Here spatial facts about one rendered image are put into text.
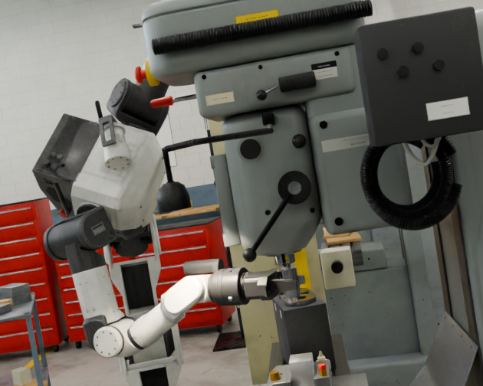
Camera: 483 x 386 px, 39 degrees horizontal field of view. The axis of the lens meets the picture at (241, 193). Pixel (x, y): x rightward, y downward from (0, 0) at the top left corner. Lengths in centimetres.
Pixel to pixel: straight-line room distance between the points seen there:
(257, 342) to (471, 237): 211
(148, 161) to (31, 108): 953
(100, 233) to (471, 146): 92
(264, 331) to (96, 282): 175
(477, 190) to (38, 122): 1018
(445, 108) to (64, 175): 104
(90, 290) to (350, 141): 76
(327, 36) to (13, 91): 1021
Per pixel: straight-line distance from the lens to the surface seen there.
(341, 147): 145
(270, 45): 145
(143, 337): 173
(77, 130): 194
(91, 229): 177
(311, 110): 146
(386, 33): 122
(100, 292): 177
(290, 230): 148
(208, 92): 146
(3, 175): 1155
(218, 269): 165
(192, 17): 148
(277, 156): 147
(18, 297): 472
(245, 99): 145
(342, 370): 195
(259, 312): 338
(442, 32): 123
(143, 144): 189
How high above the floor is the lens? 154
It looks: 3 degrees down
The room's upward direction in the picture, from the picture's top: 9 degrees counter-clockwise
